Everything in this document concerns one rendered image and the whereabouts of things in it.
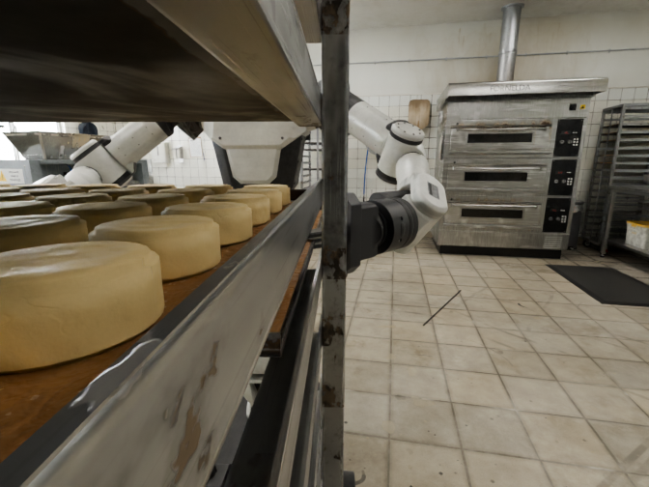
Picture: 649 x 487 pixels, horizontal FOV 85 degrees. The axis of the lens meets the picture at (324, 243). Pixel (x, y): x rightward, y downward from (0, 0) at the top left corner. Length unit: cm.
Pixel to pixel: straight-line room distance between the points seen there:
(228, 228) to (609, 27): 632
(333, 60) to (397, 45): 544
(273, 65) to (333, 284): 31
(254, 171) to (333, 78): 61
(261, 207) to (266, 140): 72
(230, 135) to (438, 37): 509
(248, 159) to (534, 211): 425
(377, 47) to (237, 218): 570
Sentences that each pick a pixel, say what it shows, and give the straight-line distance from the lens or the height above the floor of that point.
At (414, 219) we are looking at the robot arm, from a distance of 59.
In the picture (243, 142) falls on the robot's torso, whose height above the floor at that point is 122.
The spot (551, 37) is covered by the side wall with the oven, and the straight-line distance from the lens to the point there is 617.
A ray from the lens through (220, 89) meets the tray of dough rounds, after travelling 24.
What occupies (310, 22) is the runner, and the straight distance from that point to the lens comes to 40.
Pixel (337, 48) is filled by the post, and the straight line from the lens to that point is 43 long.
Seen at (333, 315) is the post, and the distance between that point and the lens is 45.
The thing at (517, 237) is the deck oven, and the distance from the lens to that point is 496.
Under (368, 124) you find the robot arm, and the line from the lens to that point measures 93.
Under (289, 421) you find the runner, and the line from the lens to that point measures 17.
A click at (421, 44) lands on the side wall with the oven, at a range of 586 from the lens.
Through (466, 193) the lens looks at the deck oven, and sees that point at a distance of 473.
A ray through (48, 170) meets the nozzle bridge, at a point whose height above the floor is 112.
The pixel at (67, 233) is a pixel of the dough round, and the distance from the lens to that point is 19.
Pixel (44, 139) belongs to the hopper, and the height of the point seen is 128.
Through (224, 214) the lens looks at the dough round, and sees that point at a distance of 20.
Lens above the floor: 118
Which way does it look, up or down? 13 degrees down
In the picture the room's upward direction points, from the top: straight up
